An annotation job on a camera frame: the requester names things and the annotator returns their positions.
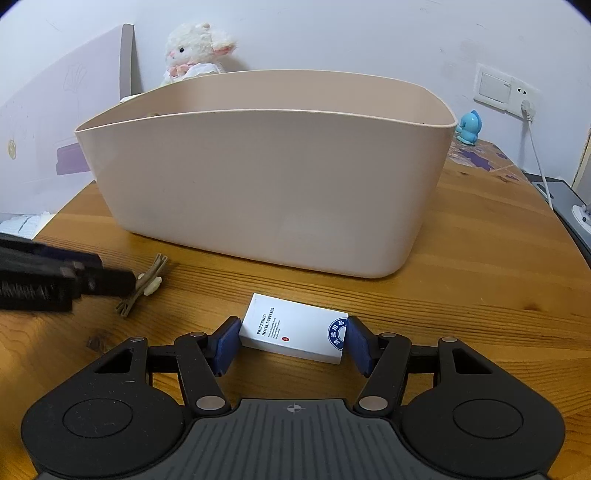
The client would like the beige plastic storage basket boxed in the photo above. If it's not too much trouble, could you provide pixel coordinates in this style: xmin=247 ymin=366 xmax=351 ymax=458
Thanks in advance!
xmin=75 ymin=70 xmax=457 ymax=278

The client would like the white wall switch socket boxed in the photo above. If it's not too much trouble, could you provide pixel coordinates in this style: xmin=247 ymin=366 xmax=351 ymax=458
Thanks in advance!
xmin=474 ymin=64 xmax=542 ymax=118

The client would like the lilac bed headboard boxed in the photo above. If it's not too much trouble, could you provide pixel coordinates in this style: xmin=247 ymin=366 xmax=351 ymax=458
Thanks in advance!
xmin=1 ymin=23 xmax=134 ymax=217

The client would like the blue cartoon figurine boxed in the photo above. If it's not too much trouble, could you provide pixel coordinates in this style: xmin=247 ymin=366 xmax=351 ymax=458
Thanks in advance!
xmin=455 ymin=110 xmax=482 ymax=146

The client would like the white plush lamb toy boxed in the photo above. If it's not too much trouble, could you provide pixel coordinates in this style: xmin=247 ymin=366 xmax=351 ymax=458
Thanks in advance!
xmin=161 ymin=23 xmax=236 ymax=86

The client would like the white power plug cable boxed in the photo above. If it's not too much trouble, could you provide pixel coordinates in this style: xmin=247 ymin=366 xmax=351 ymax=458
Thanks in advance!
xmin=520 ymin=100 xmax=555 ymax=211

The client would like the purple patterned table mat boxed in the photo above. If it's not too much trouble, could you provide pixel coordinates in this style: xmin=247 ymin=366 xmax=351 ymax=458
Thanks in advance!
xmin=448 ymin=139 xmax=527 ymax=183

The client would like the beige wooden hair clip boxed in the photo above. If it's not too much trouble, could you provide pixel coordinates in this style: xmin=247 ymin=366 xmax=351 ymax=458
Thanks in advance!
xmin=115 ymin=253 xmax=168 ymax=318

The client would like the white blue small box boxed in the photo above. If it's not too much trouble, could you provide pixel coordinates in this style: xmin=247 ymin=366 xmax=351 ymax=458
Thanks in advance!
xmin=239 ymin=294 xmax=348 ymax=364

